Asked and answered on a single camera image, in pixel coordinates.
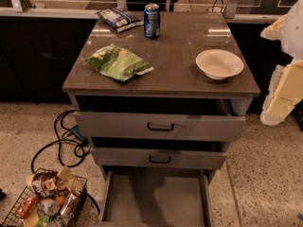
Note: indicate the metallic can in basket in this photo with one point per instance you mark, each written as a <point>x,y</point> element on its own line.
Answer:
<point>69,204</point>

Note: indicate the brown snack bag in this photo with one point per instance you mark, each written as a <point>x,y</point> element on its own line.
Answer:
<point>48,184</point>

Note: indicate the green chip bag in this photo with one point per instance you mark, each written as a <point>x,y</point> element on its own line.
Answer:
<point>118,63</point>

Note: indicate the silver can in basket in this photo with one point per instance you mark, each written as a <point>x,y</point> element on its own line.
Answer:
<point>50,207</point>

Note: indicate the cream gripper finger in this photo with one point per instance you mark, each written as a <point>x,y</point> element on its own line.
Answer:
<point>273,31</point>
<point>285,92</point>

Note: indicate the blue pepsi can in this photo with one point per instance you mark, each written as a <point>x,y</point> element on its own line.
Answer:
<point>152,21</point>

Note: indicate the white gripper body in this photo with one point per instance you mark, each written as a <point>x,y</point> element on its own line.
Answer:
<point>294,32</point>

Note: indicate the drawer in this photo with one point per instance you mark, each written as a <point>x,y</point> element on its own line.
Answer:
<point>159,118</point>
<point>156,197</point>
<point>158,153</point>

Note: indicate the middle drawer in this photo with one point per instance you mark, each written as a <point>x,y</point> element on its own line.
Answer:
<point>158,153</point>

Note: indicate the bottom drawer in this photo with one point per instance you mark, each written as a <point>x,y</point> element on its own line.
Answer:
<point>156,197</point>

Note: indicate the top drawer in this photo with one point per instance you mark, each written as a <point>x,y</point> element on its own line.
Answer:
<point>159,118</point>

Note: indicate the black wire basket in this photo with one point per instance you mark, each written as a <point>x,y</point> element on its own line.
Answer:
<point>38,218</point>

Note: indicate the white bowl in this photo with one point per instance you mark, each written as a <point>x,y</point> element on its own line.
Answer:
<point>219,64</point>

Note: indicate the grey drawer cabinet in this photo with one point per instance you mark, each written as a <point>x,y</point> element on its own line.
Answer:
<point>183,36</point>

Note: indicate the red snack packet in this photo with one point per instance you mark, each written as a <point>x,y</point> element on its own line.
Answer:
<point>26,207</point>

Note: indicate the blue white chip bag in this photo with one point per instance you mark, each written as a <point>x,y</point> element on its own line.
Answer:
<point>119,18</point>

